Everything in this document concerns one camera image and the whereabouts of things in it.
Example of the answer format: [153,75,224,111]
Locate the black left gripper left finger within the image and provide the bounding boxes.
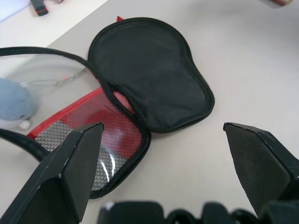
[0,122,104,224]

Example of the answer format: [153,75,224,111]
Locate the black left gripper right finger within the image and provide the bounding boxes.
[223,121,299,219]

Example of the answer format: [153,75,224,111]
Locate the black red paddle case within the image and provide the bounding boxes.
[0,16,215,199]

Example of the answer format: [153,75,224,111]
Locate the blue white plush keychain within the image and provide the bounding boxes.
[0,69,87,130]

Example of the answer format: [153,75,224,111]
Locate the orange hacksaw with black handle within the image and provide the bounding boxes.
[30,0,50,17]

